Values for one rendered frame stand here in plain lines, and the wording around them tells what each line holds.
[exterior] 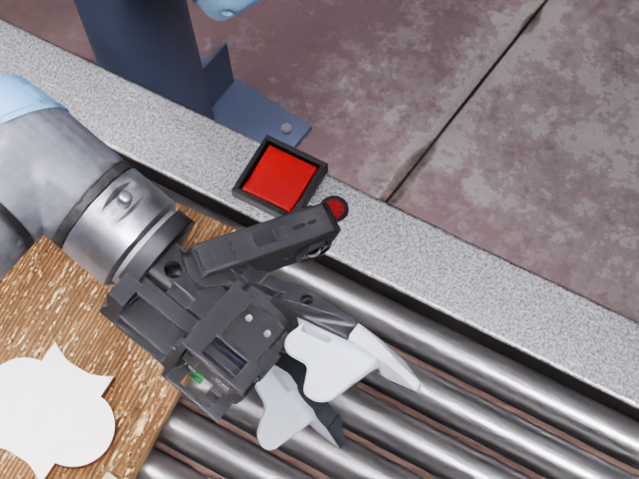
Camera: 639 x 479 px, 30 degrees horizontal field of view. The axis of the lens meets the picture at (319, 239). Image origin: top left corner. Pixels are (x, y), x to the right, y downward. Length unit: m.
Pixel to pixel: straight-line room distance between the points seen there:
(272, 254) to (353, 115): 1.55
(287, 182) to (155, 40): 0.68
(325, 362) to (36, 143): 0.24
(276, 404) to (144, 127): 0.54
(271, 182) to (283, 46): 1.21
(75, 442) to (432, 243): 0.41
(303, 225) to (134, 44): 1.08
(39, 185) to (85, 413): 0.42
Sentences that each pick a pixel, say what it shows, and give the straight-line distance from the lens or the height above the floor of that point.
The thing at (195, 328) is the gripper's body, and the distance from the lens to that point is 0.78.
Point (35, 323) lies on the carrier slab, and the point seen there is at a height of 0.94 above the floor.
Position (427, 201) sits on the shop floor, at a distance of 2.29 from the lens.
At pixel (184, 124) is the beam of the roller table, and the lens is 1.33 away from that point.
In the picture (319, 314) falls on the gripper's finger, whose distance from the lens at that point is 0.78.
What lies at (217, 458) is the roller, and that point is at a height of 0.92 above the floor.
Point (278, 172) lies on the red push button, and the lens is 1.28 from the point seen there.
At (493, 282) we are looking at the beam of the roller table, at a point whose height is 0.92.
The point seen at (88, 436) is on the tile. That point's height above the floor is 0.95.
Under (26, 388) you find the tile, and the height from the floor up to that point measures 0.95.
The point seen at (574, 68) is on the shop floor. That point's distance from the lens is 2.46.
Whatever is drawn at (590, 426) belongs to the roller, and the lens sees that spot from 1.21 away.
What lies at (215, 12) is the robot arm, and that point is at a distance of 1.03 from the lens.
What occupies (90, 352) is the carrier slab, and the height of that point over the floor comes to 0.94.
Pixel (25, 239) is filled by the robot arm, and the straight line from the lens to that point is 0.82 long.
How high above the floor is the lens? 2.07
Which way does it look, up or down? 66 degrees down
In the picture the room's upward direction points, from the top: 5 degrees counter-clockwise
